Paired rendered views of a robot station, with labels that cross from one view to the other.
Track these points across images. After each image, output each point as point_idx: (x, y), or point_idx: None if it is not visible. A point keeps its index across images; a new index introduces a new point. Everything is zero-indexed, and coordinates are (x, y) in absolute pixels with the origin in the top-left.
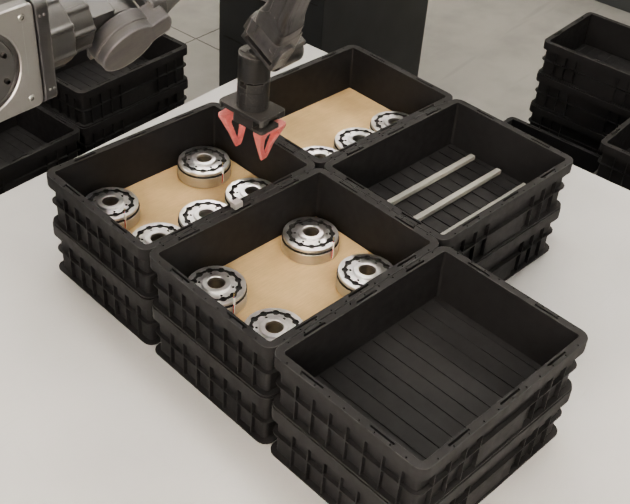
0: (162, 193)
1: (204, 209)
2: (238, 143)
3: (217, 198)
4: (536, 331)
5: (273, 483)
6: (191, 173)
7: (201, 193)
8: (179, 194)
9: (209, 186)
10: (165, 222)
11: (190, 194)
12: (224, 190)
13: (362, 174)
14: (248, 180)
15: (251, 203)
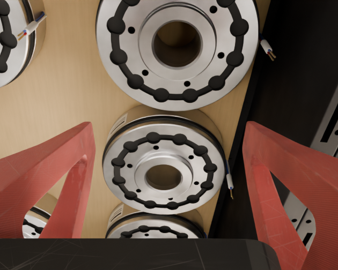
0: (3, 130)
1: (147, 171)
2: (92, 142)
3: (90, 64)
4: None
5: None
6: None
7: (50, 75)
8: (26, 110)
9: (39, 49)
10: (94, 180)
11: (39, 95)
12: (72, 25)
13: None
14: (120, 1)
15: (311, 232)
